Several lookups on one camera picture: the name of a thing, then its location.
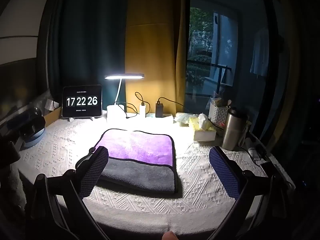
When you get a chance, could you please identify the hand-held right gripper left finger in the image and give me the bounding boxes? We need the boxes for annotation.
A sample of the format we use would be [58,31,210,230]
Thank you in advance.
[26,145,109,240]

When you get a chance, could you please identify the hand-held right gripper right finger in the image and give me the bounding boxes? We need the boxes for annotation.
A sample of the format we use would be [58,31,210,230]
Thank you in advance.
[207,146,281,240]

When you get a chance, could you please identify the purple and grey towel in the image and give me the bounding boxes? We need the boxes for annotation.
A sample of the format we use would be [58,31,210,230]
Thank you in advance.
[96,128,179,194]

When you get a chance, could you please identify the cardboard box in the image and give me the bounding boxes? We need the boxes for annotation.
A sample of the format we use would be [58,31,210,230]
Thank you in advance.
[43,104,62,125]

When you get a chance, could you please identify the white textured tablecloth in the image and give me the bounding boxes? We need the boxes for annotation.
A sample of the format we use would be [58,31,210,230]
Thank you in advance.
[19,116,296,233]

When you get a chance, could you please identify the white tube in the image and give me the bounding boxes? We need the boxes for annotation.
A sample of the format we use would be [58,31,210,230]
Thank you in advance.
[245,137,263,161]

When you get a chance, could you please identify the grey tablet stand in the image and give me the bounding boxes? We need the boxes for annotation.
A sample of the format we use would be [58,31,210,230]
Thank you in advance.
[67,116,98,122]

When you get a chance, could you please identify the stainless steel tumbler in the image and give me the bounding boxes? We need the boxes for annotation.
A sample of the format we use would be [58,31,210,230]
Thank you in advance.
[222,107,248,151]

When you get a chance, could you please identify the yellow tissue box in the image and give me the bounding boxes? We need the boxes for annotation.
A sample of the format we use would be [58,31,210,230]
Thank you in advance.
[188,113,217,142]

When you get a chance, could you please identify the tablet with clock display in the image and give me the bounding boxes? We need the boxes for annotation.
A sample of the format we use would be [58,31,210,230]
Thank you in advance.
[62,85,103,119]

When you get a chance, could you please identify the white plastic basket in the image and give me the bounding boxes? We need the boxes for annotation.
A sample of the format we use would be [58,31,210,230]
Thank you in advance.
[208,96,232,125]

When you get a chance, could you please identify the white desk lamp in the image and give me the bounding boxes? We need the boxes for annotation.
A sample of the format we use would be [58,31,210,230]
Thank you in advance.
[104,73,145,125]

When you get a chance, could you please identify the crumpled white plastic bag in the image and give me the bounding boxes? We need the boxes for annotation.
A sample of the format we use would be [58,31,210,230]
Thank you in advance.
[173,112,193,126]

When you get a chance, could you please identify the white power strip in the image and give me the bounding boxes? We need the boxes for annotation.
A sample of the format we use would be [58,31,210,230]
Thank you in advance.
[145,113,174,120]

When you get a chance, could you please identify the dark green curtain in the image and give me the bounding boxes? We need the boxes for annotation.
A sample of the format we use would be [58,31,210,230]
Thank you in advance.
[47,0,130,111]

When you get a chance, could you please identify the balcony railing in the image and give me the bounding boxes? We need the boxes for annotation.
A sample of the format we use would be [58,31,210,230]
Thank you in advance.
[187,57,232,96]

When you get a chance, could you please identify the hanging white shirt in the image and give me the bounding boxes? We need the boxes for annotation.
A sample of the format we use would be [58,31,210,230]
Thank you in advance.
[250,27,270,78]

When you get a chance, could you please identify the yellow curtain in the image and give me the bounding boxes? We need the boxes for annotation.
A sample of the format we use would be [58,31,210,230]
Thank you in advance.
[124,0,187,113]

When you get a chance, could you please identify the black lamp cable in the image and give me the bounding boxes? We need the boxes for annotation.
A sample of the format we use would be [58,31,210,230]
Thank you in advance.
[117,102,138,120]

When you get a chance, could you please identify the black charger cable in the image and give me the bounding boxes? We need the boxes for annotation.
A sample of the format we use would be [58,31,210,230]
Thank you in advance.
[135,91,146,106]
[158,97,186,108]

